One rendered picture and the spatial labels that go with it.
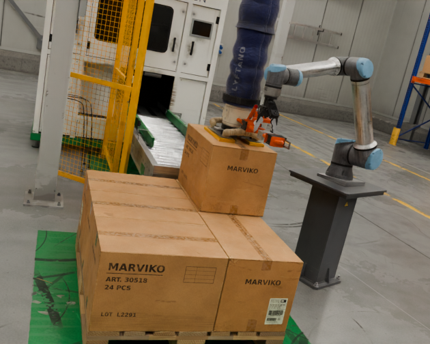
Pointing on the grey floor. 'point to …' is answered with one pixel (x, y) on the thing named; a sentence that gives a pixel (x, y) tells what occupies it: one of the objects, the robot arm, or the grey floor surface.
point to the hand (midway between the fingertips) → (264, 132)
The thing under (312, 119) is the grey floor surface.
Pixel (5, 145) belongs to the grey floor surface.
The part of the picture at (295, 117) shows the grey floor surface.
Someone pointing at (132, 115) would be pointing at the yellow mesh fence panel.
